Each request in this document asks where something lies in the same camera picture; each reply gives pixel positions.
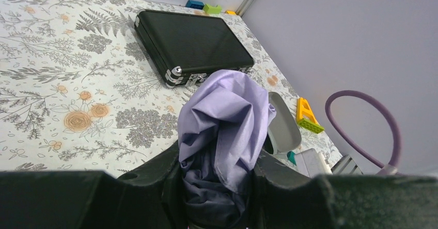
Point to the lilac folding umbrella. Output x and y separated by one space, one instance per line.
221 132

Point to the black aluminium briefcase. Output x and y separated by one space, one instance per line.
187 48

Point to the teal block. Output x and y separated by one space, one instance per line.
291 157

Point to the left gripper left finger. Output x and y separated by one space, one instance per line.
148 196

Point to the blue block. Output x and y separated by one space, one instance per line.
195 4

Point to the yellow triangular toy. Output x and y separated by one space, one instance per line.
305 117

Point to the black zippered case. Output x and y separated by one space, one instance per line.
283 132

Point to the floral table mat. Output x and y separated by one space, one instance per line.
77 90

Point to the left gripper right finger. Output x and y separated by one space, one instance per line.
284 198

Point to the green block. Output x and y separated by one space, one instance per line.
210 9

